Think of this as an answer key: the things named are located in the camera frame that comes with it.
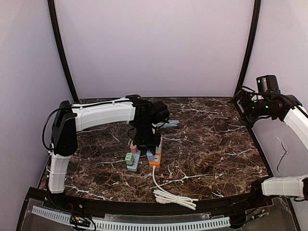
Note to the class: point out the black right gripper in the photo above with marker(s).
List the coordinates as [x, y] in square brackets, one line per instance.
[241, 105]

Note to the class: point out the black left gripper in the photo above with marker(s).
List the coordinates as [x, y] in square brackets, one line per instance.
[147, 140]

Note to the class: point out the pink plug adapter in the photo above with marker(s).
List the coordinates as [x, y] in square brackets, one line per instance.
[133, 148]

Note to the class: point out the light blue plug adapter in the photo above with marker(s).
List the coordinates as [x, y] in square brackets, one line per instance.
[150, 156]

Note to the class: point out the green plug adapter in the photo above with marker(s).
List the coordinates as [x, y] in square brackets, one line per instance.
[129, 159]

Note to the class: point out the orange power strip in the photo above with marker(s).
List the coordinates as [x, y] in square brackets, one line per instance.
[157, 162]

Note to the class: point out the blue power strip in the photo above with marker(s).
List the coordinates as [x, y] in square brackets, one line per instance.
[134, 167]

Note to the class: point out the white cube socket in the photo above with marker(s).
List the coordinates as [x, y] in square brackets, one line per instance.
[158, 149]

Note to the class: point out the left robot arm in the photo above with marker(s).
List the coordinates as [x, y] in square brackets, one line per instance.
[142, 114]

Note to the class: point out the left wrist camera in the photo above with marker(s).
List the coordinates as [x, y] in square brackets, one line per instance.
[160, 112]

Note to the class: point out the black front table rail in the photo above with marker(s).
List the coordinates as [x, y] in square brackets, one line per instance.
[233, 205]

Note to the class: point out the right black frame post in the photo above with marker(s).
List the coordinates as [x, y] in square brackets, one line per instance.
[250, 44]

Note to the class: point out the black frame post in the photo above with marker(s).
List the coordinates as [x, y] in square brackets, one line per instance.
[60, 49]
[250, 44]

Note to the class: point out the grey slotted cable duct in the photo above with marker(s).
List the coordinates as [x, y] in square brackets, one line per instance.
[133, 223]

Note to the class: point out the left black frame post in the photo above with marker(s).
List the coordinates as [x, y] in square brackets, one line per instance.
[60, 49]

